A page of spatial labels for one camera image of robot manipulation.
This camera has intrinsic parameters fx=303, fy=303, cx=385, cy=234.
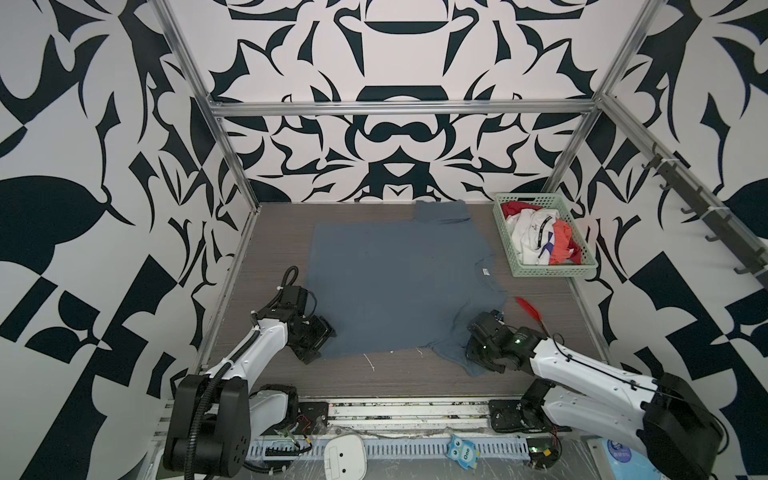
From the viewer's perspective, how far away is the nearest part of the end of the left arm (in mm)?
638

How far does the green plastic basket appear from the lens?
38.7 inches

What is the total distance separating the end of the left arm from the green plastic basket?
635mm
